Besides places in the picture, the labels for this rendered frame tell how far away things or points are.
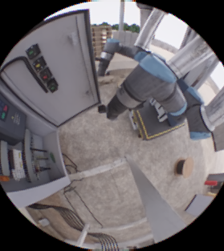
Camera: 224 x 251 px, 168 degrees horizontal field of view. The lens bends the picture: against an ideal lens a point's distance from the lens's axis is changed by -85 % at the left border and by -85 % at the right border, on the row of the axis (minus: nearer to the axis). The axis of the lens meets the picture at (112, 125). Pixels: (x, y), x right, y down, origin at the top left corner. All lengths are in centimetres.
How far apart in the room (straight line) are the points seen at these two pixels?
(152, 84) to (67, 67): 33
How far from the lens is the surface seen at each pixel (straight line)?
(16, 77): 41
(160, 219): 18
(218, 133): 420
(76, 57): 37
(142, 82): 18
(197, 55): 37
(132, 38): 310
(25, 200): 37
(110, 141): 113
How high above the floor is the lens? 112
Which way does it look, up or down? 69 degrees down
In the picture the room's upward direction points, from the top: 2 degrees clockwise
